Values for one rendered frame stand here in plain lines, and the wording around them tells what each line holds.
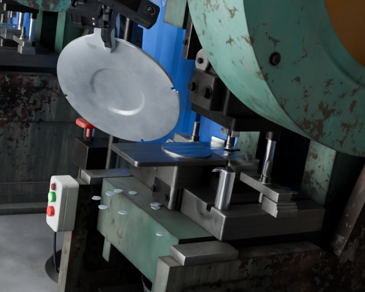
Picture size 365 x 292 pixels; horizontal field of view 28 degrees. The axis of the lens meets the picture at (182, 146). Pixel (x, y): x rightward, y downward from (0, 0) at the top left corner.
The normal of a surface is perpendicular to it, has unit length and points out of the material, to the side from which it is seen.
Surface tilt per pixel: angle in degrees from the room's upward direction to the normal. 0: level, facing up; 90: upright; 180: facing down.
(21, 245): 0
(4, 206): 0
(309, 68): 90
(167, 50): 90
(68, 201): 90
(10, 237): 0
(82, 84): 122
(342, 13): 90
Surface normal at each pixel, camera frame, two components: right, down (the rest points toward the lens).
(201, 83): -0.85, 0.01
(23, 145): 0.48, 0.31
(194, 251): 0.15, -0.95
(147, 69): -0.36, 0.68
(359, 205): -0.77, -0.26
